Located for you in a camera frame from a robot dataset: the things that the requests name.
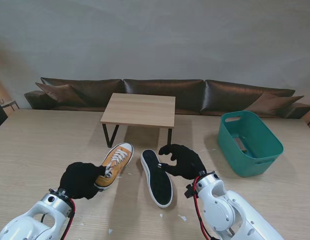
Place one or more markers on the small wooden stand black legs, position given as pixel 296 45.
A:
pixel 139 110

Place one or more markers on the beige hand brush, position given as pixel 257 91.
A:
pixel 240 144

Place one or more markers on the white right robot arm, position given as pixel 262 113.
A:
pixel 227 212

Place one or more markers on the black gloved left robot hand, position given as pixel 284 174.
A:
pixel 80 180

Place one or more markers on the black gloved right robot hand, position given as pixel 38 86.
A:
pixel 188 162

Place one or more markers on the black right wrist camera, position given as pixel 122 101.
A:
pixel 190 191

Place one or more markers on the small background side table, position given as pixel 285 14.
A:
pixel 8 103

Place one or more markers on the yellow canvas sneaker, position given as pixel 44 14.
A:
pixel 157 185
pixel 117 162

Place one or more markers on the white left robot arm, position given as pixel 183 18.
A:
pixel 37 220

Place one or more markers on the brown cushion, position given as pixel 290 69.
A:
pixel 62 93
pixel 272 103

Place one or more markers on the brown leather sofa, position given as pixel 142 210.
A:
pixel 189 95

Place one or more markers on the teal plastic basin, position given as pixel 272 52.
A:
pixel 247 160

